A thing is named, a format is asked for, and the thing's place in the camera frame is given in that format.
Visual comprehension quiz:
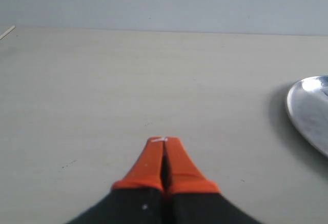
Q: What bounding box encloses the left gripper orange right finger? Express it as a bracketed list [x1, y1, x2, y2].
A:
[164, 137, 220, 193]

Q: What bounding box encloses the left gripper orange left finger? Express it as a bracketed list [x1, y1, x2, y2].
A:
[112, 137, 164, 191]

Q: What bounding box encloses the round stainless steel plate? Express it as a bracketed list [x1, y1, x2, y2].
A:
[285, 75, 327, 157]

